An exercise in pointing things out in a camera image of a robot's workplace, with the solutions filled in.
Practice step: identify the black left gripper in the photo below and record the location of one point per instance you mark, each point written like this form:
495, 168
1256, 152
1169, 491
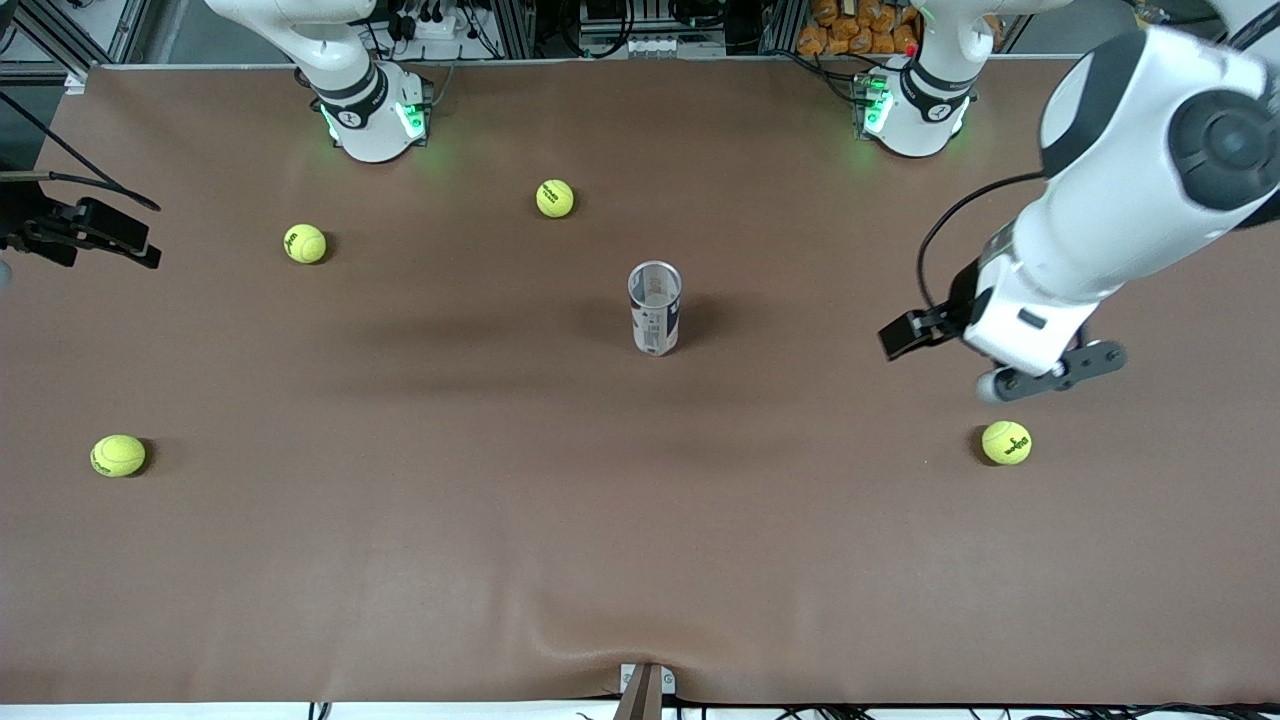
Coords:
962, 300

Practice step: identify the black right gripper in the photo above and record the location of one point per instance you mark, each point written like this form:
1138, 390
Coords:
22, 222

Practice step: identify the white blue tennis ball can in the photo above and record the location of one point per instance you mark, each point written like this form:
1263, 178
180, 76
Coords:
655, 325

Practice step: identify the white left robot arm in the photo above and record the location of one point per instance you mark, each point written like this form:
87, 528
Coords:
1130, 150

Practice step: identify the yellow-green tennis ball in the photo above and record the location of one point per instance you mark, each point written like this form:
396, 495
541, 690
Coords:
118, 455
305, 243
1006, 442
555, 198

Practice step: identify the orange bags pile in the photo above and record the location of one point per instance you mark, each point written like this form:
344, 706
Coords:
860, 30

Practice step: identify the brown table mat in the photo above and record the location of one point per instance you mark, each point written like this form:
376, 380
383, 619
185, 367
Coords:
640, 550

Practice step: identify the white socket strip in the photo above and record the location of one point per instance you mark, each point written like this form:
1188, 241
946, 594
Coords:
675, 46

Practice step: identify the white power strip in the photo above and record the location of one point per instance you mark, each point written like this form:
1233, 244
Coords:
430, 28

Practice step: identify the aluminium frame profile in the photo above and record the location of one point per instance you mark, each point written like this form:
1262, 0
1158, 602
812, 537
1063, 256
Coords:
72, 80

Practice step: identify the metal table edge bracket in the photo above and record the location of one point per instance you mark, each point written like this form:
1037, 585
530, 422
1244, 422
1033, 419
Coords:
645, 695

